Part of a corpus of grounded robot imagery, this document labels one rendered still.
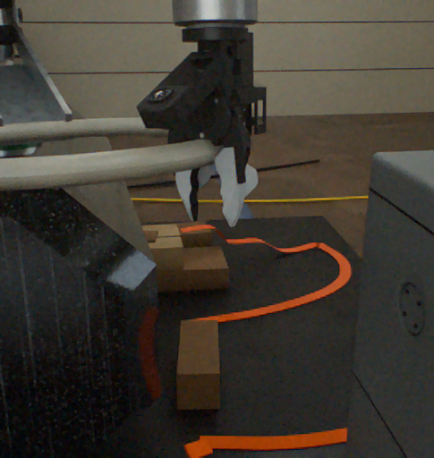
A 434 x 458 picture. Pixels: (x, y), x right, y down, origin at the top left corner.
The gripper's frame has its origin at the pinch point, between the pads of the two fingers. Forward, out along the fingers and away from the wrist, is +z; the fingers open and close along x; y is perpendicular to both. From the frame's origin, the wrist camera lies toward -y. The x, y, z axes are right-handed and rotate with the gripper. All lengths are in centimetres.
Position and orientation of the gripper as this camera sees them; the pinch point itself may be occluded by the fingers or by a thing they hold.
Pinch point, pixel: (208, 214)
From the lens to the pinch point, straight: 65.4
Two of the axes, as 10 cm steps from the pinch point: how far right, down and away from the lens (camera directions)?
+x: -8.4, -1.3, 5.3
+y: 5.5, -2.4, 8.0
